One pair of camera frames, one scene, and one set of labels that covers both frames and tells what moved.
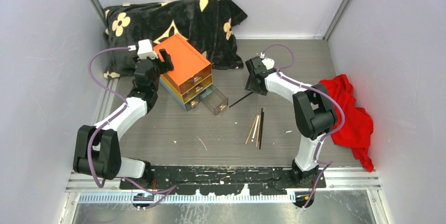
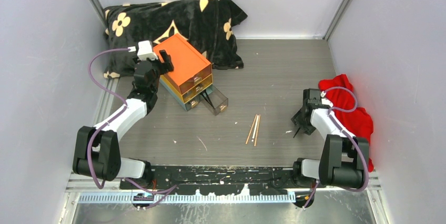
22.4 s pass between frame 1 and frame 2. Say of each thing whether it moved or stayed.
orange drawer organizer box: stayed
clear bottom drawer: stayed
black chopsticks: moved
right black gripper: moved
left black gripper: stayed
